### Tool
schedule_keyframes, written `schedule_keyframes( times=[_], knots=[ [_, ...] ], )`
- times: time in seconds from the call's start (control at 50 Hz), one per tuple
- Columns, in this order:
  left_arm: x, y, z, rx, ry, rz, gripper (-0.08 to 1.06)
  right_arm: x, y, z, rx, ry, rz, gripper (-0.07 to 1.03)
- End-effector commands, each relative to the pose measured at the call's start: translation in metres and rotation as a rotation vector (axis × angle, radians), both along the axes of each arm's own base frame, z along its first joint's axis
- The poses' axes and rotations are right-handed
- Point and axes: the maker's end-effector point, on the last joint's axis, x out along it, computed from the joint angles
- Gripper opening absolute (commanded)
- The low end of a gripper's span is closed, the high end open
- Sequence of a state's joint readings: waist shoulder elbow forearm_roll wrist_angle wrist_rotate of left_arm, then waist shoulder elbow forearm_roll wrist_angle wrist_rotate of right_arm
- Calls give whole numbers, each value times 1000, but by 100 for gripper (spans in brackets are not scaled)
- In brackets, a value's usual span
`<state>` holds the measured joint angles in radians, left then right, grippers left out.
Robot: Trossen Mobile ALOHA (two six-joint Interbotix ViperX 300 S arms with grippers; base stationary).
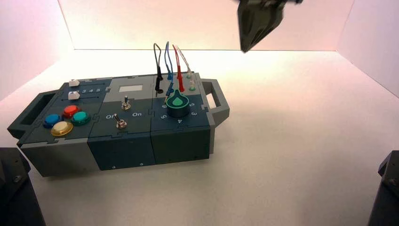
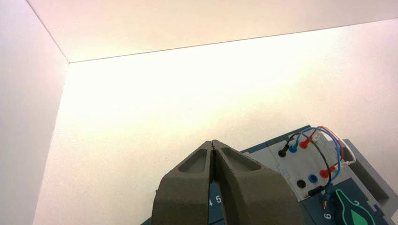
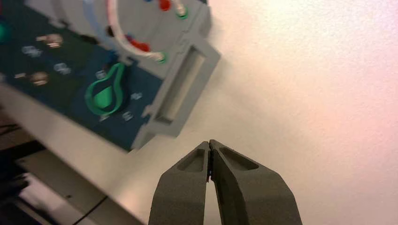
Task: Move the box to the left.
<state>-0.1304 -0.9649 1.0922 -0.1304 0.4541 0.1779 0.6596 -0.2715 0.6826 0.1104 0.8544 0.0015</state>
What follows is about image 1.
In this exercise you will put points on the green push button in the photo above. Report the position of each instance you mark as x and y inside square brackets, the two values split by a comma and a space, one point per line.
[80, 117]

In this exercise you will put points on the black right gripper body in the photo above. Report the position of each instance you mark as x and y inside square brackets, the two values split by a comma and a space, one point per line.
[274, 2]

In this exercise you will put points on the grey and teal control box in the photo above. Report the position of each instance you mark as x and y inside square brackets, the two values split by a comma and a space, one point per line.
[124, 149]

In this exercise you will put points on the metal toggle switch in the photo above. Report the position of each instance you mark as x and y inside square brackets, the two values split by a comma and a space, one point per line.
[126, 106]
[121, 124]

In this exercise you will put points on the white slider knob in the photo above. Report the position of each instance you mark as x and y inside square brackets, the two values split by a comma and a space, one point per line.
[73, 95]
[74, 83]

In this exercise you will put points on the green rotary knob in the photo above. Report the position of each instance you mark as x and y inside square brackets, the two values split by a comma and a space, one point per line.
[177, 105]

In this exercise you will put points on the red push button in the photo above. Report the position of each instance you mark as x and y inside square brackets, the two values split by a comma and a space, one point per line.
[71, 110]

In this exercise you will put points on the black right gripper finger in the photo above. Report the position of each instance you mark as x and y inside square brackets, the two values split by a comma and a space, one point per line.
[269, 18]
[247, 28]

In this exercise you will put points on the blue push button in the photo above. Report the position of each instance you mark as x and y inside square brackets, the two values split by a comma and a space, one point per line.
[52, 119]

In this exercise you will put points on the yellow push button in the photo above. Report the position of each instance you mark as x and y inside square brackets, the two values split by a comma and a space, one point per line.
[61, 128]

